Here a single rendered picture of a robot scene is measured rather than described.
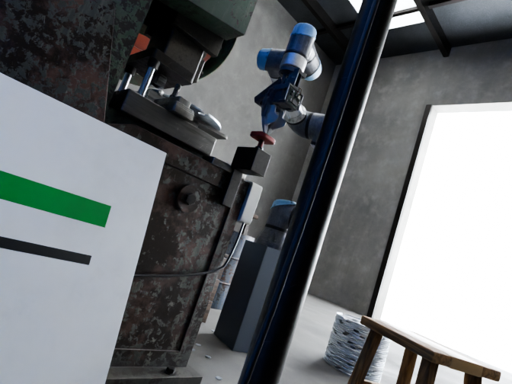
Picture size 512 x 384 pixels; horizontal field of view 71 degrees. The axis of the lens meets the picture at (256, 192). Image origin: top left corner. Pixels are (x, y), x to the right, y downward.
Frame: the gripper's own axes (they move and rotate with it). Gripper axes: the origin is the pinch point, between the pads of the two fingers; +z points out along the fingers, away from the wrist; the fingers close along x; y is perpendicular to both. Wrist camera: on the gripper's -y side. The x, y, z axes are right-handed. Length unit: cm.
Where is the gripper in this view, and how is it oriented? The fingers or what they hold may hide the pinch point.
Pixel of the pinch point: (264, 132)
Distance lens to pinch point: 110.7
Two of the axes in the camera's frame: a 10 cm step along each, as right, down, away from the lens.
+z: -3.2, 9.4, -1.4
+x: 6.6, 3.3, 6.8
